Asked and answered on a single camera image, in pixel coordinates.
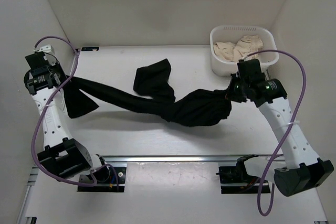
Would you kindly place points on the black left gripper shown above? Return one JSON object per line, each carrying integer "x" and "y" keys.
{"x": 58, "y": 66}

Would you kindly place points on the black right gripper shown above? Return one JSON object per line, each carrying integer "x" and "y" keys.
{"x": 235, "y": 77}

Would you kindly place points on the black trousers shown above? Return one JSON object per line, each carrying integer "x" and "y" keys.
{"x": 153, "y": 96}

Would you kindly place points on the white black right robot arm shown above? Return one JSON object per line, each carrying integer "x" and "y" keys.
{"x": 303, "y": 168}

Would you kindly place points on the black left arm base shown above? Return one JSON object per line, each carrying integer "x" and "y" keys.
{"x": 109, "y": 180}

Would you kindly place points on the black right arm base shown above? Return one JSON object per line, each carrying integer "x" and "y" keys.
{"x": 235, "y": 180}

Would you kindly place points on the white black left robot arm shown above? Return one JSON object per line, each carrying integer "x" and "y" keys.
{"x": 62, "y": 156}

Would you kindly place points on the beige trousers in basket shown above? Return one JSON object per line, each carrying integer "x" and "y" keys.
{"x": 232, "y": 52}

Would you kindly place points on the white plastic basket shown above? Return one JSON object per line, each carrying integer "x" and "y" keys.
{"x": 230, "y": 33}

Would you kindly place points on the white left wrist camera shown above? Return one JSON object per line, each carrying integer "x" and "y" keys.
{"x": 46, "y": 49}

